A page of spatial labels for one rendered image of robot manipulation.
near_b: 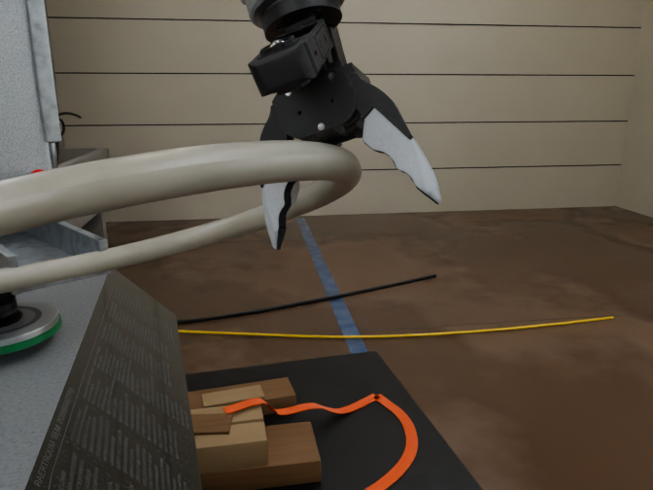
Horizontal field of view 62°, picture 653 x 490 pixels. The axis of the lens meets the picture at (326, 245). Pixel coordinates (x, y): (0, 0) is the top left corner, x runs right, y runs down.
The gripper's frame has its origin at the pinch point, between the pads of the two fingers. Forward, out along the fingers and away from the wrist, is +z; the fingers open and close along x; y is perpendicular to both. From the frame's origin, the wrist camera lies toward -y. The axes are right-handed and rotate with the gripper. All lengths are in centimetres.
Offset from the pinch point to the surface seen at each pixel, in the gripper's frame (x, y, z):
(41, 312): 81, 42, -3
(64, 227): 50, 21, -13
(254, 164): 1.8, -12.1, -5.4
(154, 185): 5.9, -17.2, -5.1
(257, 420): 89, 128, 51
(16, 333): 78, 32, 0
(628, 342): -51, 288, 89
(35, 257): 54, 19, -10
